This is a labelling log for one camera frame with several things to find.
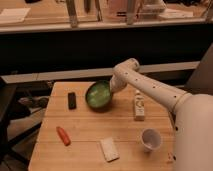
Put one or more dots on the green ceramic bowl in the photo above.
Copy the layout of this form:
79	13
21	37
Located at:
98	95

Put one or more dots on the white device on bench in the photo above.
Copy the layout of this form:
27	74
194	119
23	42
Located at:
153	6

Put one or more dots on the metal frame post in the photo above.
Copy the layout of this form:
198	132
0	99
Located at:
72	13
130	11

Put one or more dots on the white paper cup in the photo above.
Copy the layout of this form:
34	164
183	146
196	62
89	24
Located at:
151	140

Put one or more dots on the metal frame post right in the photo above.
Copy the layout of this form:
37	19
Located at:
130	11

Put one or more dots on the beige sponge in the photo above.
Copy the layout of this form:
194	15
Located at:
109	149

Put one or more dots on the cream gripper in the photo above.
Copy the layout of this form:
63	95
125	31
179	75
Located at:
117	84

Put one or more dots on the white paper sheet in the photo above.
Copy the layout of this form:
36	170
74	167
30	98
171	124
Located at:
14	15

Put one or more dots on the orange carrot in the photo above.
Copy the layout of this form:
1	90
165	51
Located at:
63	136

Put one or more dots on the black rectangular block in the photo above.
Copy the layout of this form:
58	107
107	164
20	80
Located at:
71	100

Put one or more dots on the white tube bottle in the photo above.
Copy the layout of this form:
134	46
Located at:
139	106

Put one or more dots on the metal frame post left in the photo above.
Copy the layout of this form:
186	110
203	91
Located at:
72	13

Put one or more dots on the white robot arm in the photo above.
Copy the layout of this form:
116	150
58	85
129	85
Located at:
193	143

